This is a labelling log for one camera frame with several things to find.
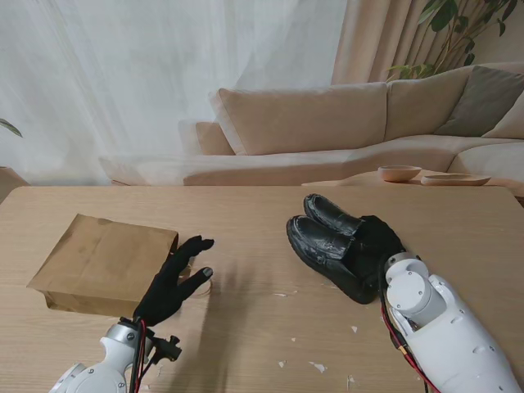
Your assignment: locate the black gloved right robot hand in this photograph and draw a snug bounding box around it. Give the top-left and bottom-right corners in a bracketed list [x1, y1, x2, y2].
[351, 215, 407, 287]

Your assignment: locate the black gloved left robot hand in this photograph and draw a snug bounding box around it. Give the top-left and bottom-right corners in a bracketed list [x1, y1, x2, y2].
[133, 235, 215, 327]

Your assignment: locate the black leather loafer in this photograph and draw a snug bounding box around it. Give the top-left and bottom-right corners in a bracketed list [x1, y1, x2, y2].
[286, 215, 377, 305]
[303, 193, 365, 237]

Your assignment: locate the brown paper bag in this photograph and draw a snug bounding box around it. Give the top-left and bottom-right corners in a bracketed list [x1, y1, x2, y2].
[26, 213, 180, 318]

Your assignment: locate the wooden coffee table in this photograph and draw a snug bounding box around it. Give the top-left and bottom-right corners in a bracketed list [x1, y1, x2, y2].
[301, 169, 524, 206]

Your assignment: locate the wooden bowl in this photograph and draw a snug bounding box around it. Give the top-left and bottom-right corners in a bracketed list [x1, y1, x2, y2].
[377, 165, 422, 183]

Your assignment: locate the shallow wooden dish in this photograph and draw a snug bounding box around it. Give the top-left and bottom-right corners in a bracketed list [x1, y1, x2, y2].
[420, 174, 491, 187]

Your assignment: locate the beige sofa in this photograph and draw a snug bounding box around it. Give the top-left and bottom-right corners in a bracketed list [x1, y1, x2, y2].
[100, 61, 524, 187]

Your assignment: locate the beige cushion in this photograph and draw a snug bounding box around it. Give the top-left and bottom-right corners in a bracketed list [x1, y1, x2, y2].
[482, 102, 524, 140]

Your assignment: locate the grey cushion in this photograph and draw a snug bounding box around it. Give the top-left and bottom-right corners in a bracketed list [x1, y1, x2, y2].
[436, 65, 524, 138]

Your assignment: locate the beige planter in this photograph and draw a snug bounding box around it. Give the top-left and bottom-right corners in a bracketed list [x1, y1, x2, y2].
[0, 166, 30, 204]

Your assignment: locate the beige curtain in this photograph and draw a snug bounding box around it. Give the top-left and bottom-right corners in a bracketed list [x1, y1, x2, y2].
[331, 0, 455, 85]

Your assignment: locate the white sheer curtain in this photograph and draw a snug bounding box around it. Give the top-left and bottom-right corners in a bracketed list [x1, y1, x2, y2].
[0, 0, 349, 187]

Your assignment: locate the single green plant leaf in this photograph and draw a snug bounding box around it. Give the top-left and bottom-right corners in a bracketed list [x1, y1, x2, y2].
[0, 118, 24, 138]

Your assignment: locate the tall green leafy plant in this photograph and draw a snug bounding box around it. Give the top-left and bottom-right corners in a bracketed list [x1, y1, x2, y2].
[386, 0, 521, 81]

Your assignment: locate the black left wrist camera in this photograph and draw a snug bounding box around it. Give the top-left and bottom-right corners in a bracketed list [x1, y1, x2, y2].
[153, 335, 183, 364]

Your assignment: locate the left arm red black cable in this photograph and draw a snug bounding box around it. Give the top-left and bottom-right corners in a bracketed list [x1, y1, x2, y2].
[129, 318, 159, 393]

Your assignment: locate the arm red black cable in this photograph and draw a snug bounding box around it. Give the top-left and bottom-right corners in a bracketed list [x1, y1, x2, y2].
[378, 261, 441, 393]
[129, 318, 159, 393]

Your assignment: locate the right arm red black cable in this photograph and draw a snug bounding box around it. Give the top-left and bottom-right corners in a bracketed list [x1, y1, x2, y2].
[378, 261, 441, 393]

